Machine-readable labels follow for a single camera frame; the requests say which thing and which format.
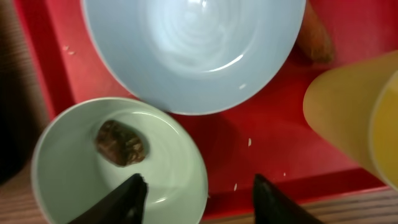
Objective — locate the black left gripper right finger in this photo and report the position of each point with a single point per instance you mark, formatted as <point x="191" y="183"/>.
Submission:
<point x="271" y="206"/>

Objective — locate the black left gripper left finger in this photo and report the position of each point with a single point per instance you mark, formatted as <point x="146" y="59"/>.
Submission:
<point x="124" y="205"/>

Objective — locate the brown food scrap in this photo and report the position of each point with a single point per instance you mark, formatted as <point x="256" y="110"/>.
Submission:
<point x="119" y="144"/>

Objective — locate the light green bowl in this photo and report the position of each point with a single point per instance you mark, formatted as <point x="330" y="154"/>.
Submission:
<point x="69" y="175"/>

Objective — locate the yellow plastic cup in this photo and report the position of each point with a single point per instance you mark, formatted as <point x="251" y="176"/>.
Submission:
<point x="354" y="108"/>

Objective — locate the light blue bowl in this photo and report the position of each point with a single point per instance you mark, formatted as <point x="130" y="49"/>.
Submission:
<point x="193" y="57"/>

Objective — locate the orange carrot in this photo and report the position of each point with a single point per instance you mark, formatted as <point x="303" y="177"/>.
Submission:
<point x="313" y="39"/>

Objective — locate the red serving tray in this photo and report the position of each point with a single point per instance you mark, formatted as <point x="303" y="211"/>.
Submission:
<point x="267" y="134"/>

